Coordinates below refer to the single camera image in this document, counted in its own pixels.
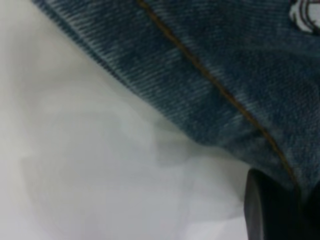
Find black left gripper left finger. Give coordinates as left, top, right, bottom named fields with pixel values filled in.
left=243, top=169, right=303, bottom=240

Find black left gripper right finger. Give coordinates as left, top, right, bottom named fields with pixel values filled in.
left=303, top=192, right=320, bottom=240

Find blue denim shorts with print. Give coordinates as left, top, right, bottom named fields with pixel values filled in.
left=31, top=0, right=320, bottom=201

